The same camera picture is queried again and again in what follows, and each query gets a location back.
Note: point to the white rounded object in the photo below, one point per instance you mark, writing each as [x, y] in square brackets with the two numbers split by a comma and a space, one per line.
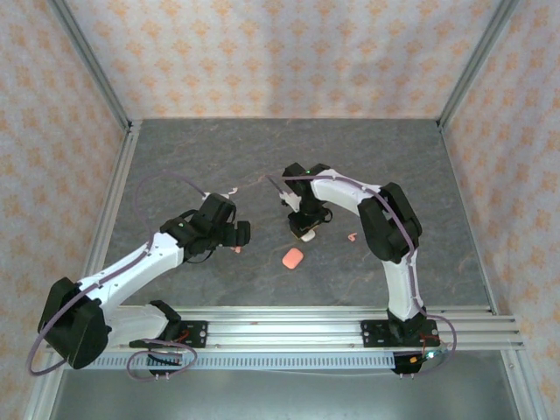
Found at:
[308, 238]

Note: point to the aluminium table side rail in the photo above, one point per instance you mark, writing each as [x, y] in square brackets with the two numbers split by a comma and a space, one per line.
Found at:
[124, 153]
[520, 385]

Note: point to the pink earbud charging case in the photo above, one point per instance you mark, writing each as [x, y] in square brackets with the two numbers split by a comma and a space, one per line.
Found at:
[292, 258]

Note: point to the circuit board with lights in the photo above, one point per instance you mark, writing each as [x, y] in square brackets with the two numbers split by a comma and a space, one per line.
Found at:
[413, 359]

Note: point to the aluminium frame post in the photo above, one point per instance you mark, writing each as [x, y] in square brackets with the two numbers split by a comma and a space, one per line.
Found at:
[94, 65]
[474, 65]

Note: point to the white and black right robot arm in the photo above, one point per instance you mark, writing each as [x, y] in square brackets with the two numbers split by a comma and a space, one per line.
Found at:
[402, 289]

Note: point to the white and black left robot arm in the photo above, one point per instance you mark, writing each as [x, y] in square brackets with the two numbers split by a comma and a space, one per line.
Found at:
[131, 267]

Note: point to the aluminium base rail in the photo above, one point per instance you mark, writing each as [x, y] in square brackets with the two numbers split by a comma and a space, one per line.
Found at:
[284, 328]

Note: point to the grey metal sheet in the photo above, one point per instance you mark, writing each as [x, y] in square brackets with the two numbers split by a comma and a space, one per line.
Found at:
[284, 398]

